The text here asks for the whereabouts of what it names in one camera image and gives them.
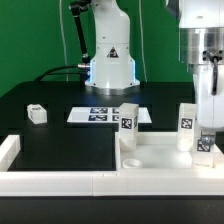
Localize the white U-shaped fence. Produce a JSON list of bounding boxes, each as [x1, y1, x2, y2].
[[0, 135, 224, 196]]

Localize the white hanging cable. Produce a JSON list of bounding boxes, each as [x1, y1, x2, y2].
[[59, 0, 70, 82]]

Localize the white camera cable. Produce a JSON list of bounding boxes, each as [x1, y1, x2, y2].
[[138, 0, 148, 83]]

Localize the white marker base sheet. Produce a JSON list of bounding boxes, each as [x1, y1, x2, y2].
[[67, 107, 151, 124]]

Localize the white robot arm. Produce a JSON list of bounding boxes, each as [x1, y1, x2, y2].
[[85, 0, 224, 145]]

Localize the black cable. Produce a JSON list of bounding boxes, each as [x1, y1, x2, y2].
[[34, 64, 91, 82]]

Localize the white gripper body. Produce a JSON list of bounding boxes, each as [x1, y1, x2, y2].
[[193, 64, 224, 131]]

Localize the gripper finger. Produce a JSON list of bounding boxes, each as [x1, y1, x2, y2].
[[201, 131, 208, 145], [208, 131, 216, 146]]

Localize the white square tabletop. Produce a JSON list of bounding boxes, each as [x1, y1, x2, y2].
[[114, 131, 224, 172]]

